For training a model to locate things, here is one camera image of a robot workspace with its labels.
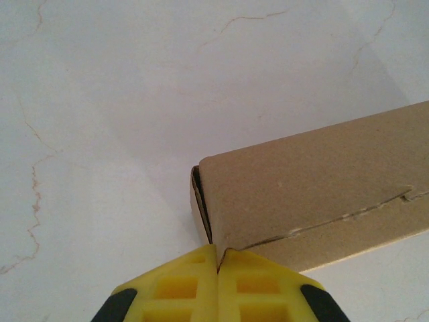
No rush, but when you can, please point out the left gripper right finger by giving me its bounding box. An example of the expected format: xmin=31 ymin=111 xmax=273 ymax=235
xmin=217 ymin=247 xmax=353 ymax=322

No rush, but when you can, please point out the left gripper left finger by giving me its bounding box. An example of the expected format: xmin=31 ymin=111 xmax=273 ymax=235
xmin=89 ymin=244 xmax=219 ymax=322

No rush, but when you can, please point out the brown cardboard box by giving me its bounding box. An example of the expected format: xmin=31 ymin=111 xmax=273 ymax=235
xmin=189 ymin=100 xmax=429 ymax=274

